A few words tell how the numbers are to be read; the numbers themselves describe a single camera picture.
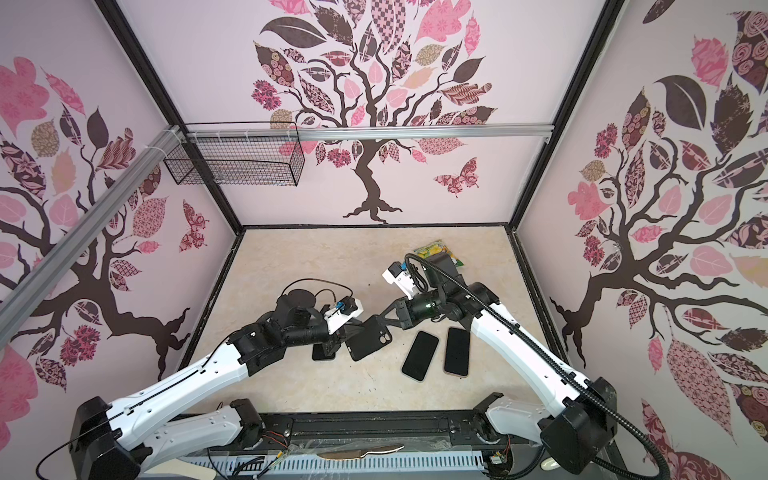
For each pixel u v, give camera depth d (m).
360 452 0.71
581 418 0.37
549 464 0.69
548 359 0.43
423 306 0.62
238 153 0.95
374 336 0.68
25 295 0.51
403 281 0.64
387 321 0.67
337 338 0.62
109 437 0.39
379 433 0.74
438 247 1.10
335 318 0.61
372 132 0.94
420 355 0.86
